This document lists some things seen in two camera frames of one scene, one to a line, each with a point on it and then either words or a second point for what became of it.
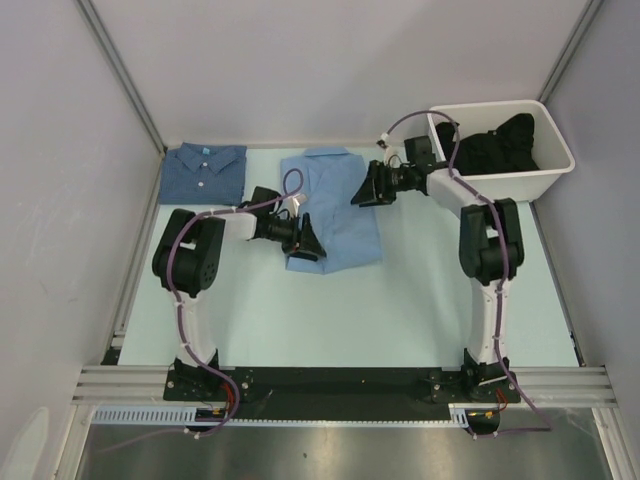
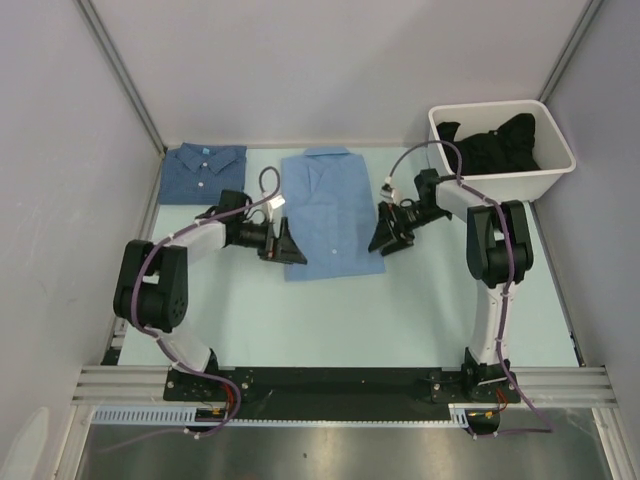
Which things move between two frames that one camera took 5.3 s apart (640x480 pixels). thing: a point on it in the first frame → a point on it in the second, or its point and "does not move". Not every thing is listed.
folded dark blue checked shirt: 203,174 does not move
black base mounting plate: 282,393 does not move
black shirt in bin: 508,149 does not move
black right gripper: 374,190 → 392,238
